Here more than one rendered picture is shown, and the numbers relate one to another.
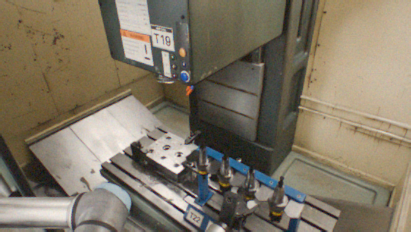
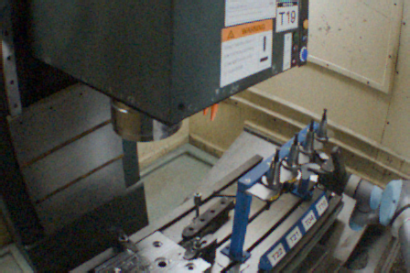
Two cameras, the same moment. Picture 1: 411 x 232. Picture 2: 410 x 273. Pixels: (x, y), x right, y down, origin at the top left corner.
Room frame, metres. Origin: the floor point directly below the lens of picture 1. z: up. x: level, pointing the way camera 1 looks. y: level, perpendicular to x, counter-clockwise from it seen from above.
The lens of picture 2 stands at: (1.02, 0.88, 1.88)
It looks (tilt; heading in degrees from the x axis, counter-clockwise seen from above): 31 degrees down; 270
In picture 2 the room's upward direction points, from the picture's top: 2 degrees clockwise
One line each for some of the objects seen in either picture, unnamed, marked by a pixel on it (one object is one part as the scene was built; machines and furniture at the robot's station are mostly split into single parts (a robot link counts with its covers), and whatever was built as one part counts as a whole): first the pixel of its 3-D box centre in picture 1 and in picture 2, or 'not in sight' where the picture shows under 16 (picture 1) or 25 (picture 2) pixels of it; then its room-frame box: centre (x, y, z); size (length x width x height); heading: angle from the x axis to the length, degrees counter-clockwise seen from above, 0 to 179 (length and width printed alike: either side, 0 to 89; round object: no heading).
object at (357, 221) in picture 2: not in sight; (363, 214); (0.45, 0.01, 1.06); 0.11 x 0.08 x 0.11; 174
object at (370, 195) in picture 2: not in sight; (368, 195); (0.47, 0.02, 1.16); 0.11 x 0.08 x 0.09; 139
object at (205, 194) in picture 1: (202, 176); (240, 225); (0.90, 0.01, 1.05); 0.10 x 0.05 x 0.30; 139
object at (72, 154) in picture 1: (115, 143); not in sight; (1.57, 0.64, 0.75); 0.89 x 0.67 x 0.26; 139
